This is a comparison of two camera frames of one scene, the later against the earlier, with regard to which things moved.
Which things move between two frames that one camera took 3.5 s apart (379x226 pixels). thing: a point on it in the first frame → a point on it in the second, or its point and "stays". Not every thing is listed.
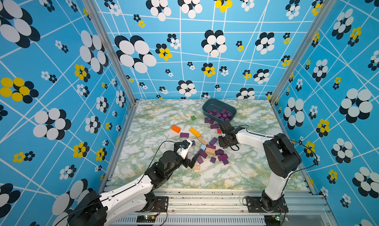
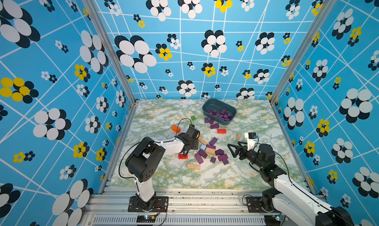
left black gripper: x=192 y=163 → x=196 y=144
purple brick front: x=200 y=160 stays
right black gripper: x=220 y=142 → x=239 y=149
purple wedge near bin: x=214 y=126 stays
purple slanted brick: x=203 y=154 stays
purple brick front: x=222 y=157 stays
